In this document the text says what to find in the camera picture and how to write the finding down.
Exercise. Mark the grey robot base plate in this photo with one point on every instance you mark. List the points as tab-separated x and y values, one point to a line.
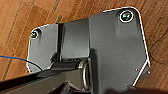
113	50

